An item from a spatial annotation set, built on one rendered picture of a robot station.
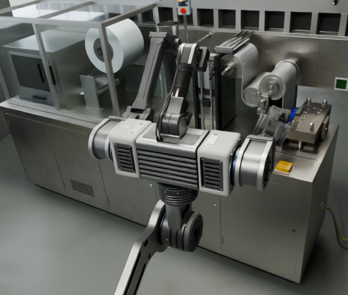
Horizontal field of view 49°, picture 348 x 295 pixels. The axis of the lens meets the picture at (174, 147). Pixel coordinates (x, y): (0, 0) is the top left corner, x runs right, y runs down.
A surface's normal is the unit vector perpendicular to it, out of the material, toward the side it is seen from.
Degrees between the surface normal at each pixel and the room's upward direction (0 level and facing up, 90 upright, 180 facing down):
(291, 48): 90
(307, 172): 0
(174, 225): 90
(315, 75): 90
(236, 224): 90
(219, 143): 0
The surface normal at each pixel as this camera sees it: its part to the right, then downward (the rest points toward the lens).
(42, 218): -0.08, -0.85
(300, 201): -0.51, 0.48
